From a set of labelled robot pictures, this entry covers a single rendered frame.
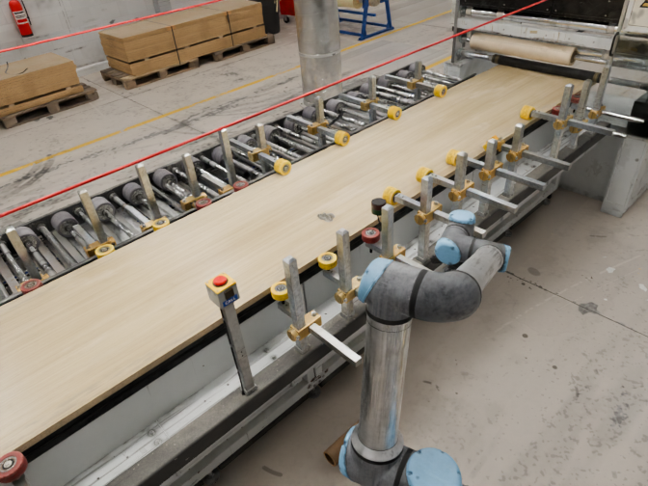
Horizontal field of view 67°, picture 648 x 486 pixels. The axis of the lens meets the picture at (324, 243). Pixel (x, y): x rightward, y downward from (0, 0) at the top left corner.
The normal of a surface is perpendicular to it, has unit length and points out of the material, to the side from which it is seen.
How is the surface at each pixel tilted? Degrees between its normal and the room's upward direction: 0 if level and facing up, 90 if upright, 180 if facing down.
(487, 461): 0
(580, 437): 0
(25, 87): 90
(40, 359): 0
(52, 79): 90
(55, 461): 90
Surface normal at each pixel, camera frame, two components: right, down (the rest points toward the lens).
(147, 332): -0.07, -0.80
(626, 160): -0.73, 0.45
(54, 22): 0.70, 0.39
